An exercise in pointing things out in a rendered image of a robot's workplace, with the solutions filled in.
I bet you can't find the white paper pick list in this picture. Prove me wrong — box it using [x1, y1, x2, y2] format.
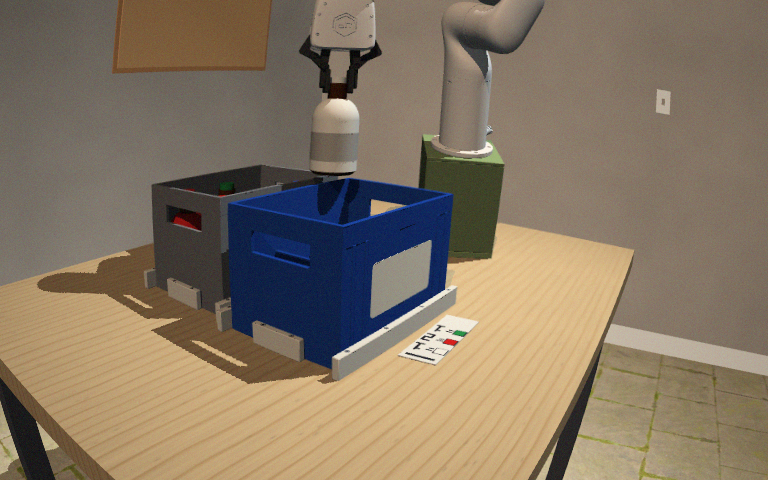
[398, 315, 479, 366]

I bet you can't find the blue plastic crate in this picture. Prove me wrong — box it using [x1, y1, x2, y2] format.
[228, 178, 452, 369]

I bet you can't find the green bottle with pale green label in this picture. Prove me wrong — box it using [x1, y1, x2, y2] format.
[218, 182, 235, 196]

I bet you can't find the grey plastic crate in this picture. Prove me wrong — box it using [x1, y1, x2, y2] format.
[152, 165, 324, 314]

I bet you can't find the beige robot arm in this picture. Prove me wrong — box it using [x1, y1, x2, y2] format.
[431, 0, 545, 158]

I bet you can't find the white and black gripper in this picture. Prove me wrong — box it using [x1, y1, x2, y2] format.
[299, 0, 382, 93]

